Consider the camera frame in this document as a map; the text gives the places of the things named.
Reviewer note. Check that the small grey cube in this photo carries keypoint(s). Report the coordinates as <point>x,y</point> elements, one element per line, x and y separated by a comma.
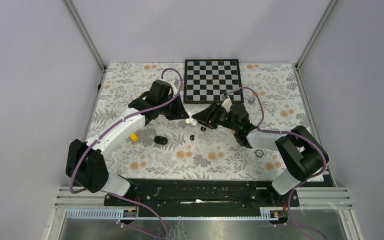
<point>251,100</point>

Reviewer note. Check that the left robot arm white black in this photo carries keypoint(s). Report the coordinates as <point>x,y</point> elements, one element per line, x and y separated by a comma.
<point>86,160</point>

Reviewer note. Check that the black white checkerboard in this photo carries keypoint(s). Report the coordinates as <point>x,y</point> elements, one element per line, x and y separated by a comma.
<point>206,80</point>

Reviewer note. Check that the yellow block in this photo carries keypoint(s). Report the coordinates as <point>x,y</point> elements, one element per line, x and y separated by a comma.
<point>134,137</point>

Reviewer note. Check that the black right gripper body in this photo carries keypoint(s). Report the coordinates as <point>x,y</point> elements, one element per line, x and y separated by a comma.
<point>219,117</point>

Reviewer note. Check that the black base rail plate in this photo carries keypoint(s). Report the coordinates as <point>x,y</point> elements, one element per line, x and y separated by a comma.
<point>202,198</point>

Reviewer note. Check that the black oval earbud case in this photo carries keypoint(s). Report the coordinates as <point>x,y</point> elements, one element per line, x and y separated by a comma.
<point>160,140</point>

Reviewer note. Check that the white earbud charging case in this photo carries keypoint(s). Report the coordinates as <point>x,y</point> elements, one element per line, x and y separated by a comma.
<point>191,120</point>

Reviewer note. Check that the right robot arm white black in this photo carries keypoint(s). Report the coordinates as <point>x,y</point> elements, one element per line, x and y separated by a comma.
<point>302,155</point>

